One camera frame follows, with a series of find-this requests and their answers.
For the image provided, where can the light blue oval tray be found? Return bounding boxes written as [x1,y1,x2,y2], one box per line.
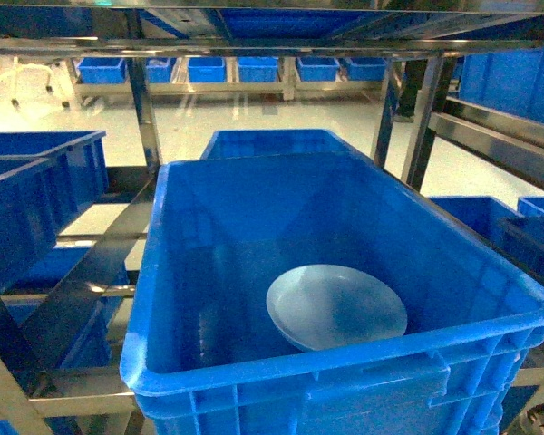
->
[266,264,408,352]

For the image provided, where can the large blue crate on shelf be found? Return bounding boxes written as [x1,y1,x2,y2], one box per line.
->
[120,153,544,434]

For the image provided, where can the blue crate shelf left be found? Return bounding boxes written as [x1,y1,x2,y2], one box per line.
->
[0,130,109,293]

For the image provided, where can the blue crate behind large crate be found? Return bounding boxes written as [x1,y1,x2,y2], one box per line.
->
[200,129,361,160]

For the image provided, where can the steel shelf rack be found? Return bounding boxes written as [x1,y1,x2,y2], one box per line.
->
[0,1,544,434]

